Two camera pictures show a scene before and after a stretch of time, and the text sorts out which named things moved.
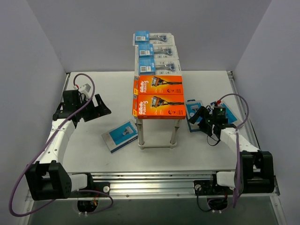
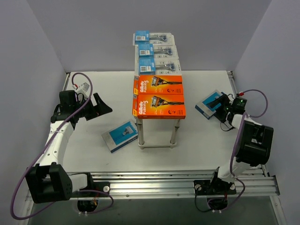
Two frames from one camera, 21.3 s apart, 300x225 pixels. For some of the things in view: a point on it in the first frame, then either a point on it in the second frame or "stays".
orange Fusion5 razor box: x=157 y=85 stays
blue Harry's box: x=121 y=136 stays
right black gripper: x=204 y=118 → x=223 y=108
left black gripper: x=90 y=110 stays
